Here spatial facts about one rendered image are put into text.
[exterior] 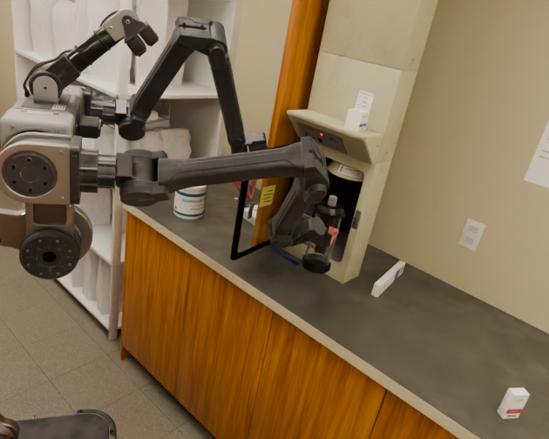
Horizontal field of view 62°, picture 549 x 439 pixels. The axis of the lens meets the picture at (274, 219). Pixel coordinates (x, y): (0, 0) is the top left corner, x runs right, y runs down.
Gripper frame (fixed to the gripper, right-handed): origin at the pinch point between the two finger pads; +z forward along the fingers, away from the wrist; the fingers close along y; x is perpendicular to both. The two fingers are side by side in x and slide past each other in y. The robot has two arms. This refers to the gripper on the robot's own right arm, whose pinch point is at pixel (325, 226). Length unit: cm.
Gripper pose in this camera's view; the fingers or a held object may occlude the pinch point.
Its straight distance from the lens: 157.8
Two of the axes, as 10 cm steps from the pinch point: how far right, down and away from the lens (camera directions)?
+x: -2.1, 9.1, 3.6
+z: 6.3, -1.6, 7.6
